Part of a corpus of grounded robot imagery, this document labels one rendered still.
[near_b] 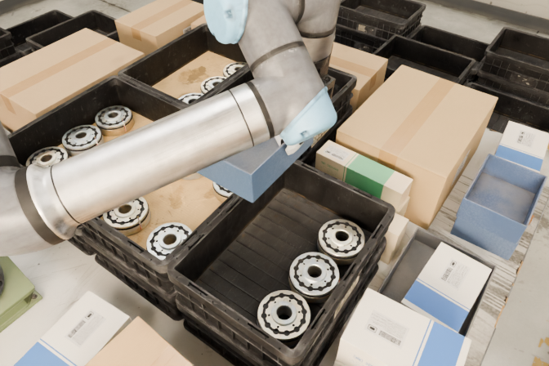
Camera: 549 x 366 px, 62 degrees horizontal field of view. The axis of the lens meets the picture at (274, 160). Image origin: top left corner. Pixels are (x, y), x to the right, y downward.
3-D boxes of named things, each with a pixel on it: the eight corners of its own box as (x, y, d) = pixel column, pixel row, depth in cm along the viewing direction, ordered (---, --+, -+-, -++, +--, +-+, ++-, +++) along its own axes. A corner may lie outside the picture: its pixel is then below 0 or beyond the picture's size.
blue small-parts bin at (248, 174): (252, 203, 80) (251, 175, 75) (189, 169, 86) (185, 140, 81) (314, 142, 92) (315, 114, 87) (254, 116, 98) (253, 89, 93)
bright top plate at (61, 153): (38, 180, 113) (37, 179, 112) (20, 162, 118) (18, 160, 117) (75, 160, 118) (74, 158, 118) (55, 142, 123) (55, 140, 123)
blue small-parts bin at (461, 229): (508, 261, 114) (518, 244, 109) (449, 233, 120) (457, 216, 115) (527, 210, 126) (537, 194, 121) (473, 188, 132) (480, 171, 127)
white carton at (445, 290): (444, 356, 96) (455, 336, 90) (393, 322, 102) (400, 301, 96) (479, 290, 108) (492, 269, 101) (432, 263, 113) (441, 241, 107)
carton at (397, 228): (403, 234, 113) (408, 219, 108) (394, 251, 109) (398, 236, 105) (320, 193, 123) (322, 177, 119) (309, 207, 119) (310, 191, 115)
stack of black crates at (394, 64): (450, 136, 235) (476, 60, 204) (426, 169, 217) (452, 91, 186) (380, 108, 252) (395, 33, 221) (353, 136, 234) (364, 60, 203)
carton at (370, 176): (408, 195, 114) (413, 179, 110) (397, 211, 110) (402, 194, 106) (327, 156, 124) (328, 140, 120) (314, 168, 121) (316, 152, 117)
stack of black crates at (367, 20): (410, 76, 275) (427, 4, 244) (388, 99, 258) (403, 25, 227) (352, 55, 293) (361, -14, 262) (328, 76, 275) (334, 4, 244)
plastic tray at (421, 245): (451, 369, 95) (457, 359, 91) (364, 316, 103) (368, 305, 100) (490, 277, 111) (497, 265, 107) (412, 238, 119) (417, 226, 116)
